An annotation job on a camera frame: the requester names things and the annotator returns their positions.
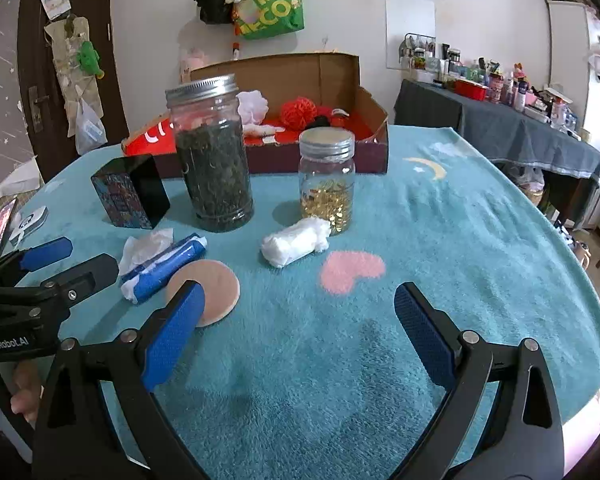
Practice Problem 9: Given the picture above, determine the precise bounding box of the round beige powder puff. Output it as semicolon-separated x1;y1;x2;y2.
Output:
166;259;240;328

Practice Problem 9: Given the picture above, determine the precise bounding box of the white mesh bath pouf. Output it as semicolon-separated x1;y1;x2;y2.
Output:
237;90;268;126

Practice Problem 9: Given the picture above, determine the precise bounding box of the white rolled sock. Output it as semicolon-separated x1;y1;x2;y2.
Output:
261;217;332;269

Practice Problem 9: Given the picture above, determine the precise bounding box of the blue white tissue pack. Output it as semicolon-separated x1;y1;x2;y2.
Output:
120;233;208;304

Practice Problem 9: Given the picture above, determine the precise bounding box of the person's left hand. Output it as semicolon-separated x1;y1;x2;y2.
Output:
10;361;44;426

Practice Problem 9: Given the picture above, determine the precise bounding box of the white refrigerator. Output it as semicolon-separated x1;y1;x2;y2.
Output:
547;0;600;229

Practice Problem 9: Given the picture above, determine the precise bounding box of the red knitted item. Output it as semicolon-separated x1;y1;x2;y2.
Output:
328;108;350;129

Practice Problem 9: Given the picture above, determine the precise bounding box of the white fluffy star scrunchie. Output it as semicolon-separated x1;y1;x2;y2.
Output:
242;124;285;138

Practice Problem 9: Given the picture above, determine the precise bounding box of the brown wooden door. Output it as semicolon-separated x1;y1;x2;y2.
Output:
17;0;129;181

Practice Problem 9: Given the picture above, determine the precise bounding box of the crumpled white tissue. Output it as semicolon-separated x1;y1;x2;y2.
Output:
118;228;173;276

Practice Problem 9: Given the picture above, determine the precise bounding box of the red bowl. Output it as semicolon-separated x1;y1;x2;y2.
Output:
454;78;488;102

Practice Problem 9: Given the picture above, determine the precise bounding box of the large jar of tea leaves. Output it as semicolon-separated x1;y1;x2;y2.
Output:
166;74;253;232

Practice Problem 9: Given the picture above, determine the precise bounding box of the grey tablecloth side table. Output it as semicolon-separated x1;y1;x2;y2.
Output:
393;79;600;182

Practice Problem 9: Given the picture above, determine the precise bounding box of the pink plush rabbit on wall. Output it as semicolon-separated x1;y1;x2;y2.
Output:
178;48;208;84

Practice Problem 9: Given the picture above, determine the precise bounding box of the green plush dinosaur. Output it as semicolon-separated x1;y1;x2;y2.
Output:
76;41;105;79

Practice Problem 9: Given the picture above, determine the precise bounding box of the colourful small box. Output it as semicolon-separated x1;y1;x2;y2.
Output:
91;155;170;230

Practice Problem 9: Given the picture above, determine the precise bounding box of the green tote bag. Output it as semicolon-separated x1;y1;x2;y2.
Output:
233;0;304;40

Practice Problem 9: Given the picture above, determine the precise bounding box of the white plastic bag on door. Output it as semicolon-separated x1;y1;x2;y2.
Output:
76;99;108;156

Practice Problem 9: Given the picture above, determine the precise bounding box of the red cardboard box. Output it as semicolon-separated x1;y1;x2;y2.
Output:
120;51;390;179

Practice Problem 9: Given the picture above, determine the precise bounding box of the black fluffy scrunchie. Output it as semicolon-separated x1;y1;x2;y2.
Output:
309;115;330;128

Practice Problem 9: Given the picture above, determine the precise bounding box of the beige hanging door organizer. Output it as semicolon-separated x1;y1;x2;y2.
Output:
44;14;104;139

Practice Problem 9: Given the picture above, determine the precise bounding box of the wall mirror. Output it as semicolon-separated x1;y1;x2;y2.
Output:
386;0;436;70

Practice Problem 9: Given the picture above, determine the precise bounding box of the white charger device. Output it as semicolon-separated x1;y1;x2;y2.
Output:
9;206;48;249

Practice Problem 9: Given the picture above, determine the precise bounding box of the small jar of gold beads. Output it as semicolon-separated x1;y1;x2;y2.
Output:
298;127;355;236

